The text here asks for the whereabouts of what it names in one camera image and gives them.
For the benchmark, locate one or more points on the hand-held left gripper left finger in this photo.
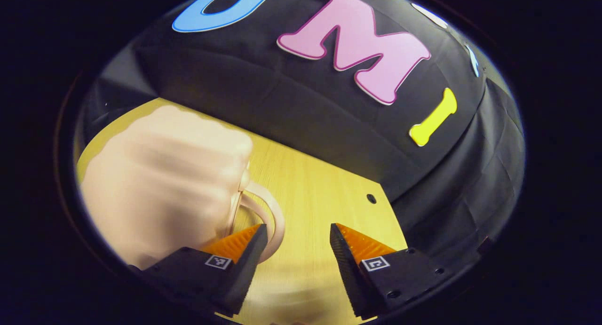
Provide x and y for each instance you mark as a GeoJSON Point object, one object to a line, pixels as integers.
{"type": "Point", "coordinates": [242, 273]}

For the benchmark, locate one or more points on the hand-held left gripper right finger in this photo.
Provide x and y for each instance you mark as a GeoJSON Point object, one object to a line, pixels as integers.
{"type": "Point", "coordinates": [350, 273]}

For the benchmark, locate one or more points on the pink hard-shell suitcase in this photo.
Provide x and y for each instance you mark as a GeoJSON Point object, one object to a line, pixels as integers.
{"type": "Point", "coordinates": [164, 184]}

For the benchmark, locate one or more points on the black backdrop cloth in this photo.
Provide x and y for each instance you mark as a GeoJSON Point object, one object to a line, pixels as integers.
{"type": "Point", "coordinates": [305, 118]}

